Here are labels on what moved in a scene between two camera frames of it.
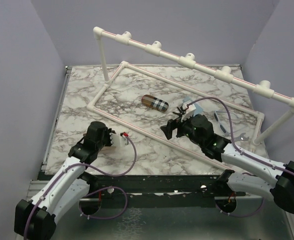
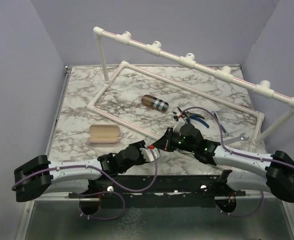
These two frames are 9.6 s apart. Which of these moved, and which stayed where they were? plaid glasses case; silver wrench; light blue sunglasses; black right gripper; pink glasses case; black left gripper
Moved: black left gripper; pink glasses case; black right gripper
Stayed: plaid glasses case; light blue sunglasses; silver wrench
